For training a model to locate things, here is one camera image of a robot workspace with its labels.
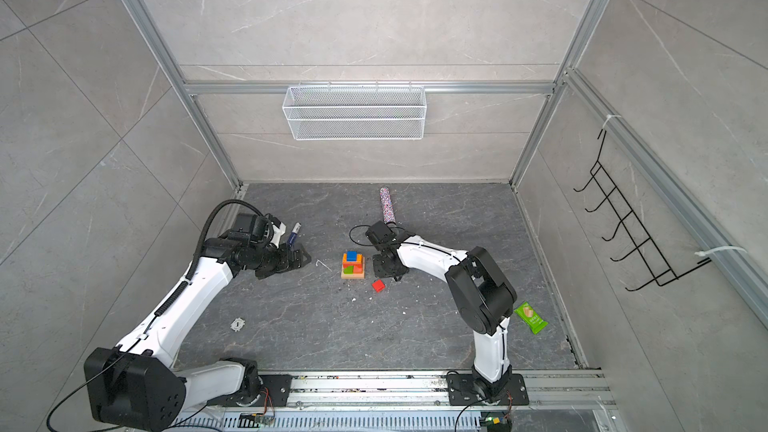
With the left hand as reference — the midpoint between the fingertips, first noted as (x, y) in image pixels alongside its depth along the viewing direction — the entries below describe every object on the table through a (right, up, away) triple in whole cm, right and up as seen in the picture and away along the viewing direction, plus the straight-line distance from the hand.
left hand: (296, 255), depth 81 cm
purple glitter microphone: (+25, +13, +26) cm, 38 cm away
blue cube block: (+14, -2, +9) cm, 17 cm away
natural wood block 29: (+14, -9, +12) cm, 20 cm away
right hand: (+24, -6, +13) cm, 28 cm away
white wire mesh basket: (+14, +46, +20) cm, 52 cm away
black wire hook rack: (+80, 0, -23) cm, 84 cm away
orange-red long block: (+16, -6, +12) cm, 21 cm away
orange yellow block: (+16, -3, +9) cm, 19 cm away
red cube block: (+22, -11, +11) cm, 27 cm away
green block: (+13, -7, +12) cm, 19 cm away
